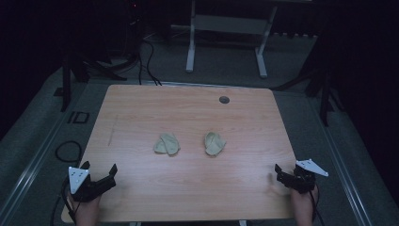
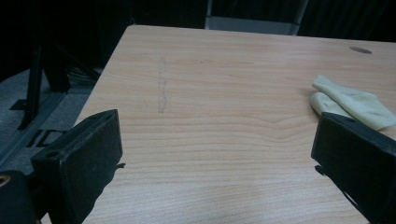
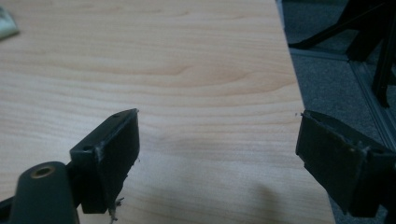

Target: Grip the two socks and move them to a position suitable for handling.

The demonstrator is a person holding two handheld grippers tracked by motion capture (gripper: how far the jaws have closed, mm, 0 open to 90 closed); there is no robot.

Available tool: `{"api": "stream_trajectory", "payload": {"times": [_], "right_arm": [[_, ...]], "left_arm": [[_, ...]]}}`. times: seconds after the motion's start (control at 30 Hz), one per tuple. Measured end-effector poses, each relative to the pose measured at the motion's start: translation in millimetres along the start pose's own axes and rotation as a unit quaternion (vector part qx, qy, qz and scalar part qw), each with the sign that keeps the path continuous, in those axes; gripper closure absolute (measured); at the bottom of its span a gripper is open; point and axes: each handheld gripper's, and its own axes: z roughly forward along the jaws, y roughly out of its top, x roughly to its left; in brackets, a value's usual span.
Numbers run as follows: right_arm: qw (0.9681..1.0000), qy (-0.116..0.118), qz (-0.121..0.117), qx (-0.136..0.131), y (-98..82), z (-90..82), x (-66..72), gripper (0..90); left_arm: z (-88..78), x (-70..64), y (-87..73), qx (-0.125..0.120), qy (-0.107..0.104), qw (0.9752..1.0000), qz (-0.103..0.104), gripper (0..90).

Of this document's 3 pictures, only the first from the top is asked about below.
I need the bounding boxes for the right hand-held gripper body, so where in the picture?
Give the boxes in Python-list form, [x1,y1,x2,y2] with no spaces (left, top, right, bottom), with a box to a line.
[277,158,329,195]

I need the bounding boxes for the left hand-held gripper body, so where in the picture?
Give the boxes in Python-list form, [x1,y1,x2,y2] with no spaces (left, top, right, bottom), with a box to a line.
[68,166,118,203]

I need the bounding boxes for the pale green cloth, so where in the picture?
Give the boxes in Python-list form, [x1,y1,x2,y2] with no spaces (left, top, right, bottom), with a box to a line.
[153,132,181,156]
[204,131,227,156]

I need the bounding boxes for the person's right hand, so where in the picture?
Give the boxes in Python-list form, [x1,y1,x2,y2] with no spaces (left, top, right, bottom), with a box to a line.
[290,186,318,220]

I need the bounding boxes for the person's left hand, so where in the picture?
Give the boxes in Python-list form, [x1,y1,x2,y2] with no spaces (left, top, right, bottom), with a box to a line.
[69,191,103,222]

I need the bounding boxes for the black metal stand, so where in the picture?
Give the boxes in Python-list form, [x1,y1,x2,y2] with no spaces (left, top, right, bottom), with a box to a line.
[53,51,128,113]
[271,18,344,127]

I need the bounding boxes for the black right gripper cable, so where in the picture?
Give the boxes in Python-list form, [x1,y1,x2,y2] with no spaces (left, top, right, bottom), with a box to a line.
[308,187,327,226]

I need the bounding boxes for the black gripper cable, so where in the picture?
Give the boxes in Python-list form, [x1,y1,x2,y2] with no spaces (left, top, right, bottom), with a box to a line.
[60,177,79,224]
[308,187,327,226]

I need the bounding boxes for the black looped floor cable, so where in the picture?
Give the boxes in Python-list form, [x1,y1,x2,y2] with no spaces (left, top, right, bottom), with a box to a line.
[55,139,84,164]

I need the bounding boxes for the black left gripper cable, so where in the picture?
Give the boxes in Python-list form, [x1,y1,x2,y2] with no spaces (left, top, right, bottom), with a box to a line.
[60,177,79,224]

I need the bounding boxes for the metal floor rail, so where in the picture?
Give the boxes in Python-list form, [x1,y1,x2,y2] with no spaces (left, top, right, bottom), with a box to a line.
[309,97,375,226]
[0,84,76,226]

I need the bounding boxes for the black hanging cables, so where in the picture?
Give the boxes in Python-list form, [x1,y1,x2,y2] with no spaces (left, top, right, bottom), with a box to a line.
[136,39,163,87]

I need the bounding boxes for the white metal desk frame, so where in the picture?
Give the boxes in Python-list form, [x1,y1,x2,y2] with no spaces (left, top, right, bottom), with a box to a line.
[184,0,279,79]

